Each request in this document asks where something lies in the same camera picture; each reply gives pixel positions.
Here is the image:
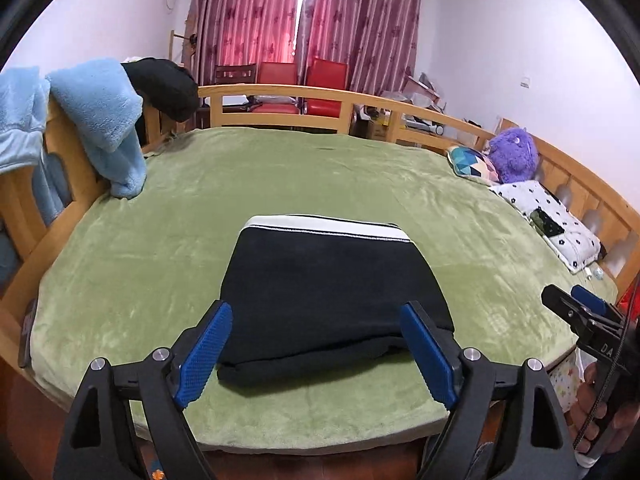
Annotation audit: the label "colourful triangle pattern cushion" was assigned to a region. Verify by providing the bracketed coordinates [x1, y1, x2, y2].
[446, 146, 502, 183]

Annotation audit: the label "purple plush toy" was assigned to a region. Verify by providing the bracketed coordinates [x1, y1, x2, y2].
[484, 127, 540, 184]

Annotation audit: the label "black pants with white stripe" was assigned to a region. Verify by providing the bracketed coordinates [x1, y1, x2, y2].
[216, 215, 456, 388]

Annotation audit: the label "person's right hand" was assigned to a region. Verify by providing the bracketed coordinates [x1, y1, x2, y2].
[569, 361, 602, 449]

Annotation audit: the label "wooden coat rack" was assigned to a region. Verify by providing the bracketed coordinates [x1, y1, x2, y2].
[169, 30, 198, 68]

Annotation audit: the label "dark object on pillow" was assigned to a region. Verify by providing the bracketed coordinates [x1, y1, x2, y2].
[530, 207, 566, 237]

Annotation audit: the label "braided black cable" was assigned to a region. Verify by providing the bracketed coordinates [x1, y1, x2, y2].
[572, 270, 640, 453]

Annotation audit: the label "black garment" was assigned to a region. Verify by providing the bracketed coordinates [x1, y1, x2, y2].
[120, 57, 200, 122]

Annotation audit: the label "cardboard box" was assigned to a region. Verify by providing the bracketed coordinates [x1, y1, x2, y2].
[367, 110, 392, 140]

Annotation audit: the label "white pillow with black print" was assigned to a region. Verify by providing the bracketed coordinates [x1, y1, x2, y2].
[490, 180, 602, 273]

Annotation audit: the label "dark wooden chair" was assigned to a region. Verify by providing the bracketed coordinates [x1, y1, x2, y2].
[214, 63, 258, 111]

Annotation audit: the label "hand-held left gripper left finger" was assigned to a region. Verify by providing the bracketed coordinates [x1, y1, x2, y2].
[52, 300, 234, 480]

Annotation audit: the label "floral printed bed sheet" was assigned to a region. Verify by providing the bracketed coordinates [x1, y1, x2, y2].
[547, 347, 588, 413]

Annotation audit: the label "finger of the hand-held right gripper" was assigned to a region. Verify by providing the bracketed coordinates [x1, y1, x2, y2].
[571, 285, 626, 321]
[541, 284, 601, 338]

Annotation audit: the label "light blue fleece robe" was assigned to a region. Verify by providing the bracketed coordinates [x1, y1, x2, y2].
[0, 57, 148, 286]

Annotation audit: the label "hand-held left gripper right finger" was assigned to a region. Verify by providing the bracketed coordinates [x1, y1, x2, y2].
[399, 300, 583, 480]

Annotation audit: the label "red chair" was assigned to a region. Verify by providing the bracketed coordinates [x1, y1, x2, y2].
[301, 56, 349, 121]
[252, 61, 301, 116]

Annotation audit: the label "wooden bed frame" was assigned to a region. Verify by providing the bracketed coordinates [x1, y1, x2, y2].
[0, 82, 640, 411]

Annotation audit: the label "red patterned curtain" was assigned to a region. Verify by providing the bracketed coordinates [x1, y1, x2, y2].
[295, 0, 423, 96]
[189, 0, 307, 86]

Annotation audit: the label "cluttered metal rack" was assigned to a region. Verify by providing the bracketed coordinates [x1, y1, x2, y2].
[380, 72, 448, 136]

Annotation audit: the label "green plush blanket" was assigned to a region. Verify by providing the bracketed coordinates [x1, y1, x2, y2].
[30, 126, 618, 456]

